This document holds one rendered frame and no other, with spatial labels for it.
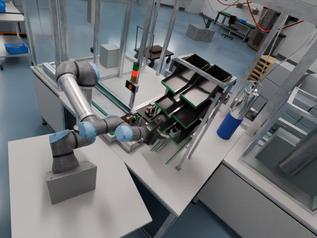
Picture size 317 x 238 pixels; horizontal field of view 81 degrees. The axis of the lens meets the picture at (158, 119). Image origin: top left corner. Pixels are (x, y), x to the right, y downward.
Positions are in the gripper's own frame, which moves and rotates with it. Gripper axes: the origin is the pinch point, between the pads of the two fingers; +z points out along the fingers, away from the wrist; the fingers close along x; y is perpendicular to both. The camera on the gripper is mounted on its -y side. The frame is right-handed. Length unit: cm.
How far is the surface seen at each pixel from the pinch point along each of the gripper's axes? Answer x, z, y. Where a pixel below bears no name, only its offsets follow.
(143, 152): -17.8, 25.8, 37.5
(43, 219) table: -6, -44, 70
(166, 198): 22, 18, 41
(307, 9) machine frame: 10, 35, -101
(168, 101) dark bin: -16.8, 10.6, -13.1
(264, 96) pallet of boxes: -23, 278, -71
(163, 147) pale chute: -5.2, 23.6, 19.0
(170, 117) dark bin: -13.9, 20.7, -2.6
